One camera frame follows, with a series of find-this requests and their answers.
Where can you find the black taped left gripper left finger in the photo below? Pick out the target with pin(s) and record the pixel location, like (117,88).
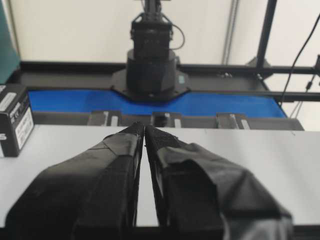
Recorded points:
(92,196)

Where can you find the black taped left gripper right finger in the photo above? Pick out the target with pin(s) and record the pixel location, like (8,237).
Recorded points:
(200,195)

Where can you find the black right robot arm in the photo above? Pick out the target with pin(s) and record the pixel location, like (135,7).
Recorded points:
(151,73)

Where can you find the white base board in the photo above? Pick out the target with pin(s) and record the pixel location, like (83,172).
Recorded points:
(285,162)

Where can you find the black Dynamixel box far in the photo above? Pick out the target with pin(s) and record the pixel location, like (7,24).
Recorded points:
(16,119)

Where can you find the blue table mat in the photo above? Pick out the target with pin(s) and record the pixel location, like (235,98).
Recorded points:
(189,104)

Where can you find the teal back panel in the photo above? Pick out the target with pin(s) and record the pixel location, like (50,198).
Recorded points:
(9,59)

